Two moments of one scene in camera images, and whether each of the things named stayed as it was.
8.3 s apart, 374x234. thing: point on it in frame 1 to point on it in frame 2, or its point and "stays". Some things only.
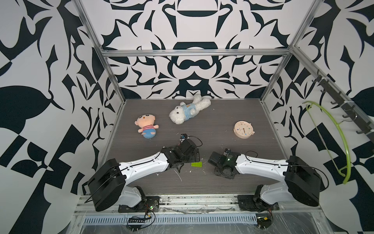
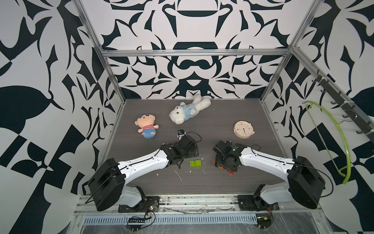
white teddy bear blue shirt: [180, 113] stays
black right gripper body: [217, 171] to [220, 162]
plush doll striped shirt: [147, 122] stays
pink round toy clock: [243, 129] stays
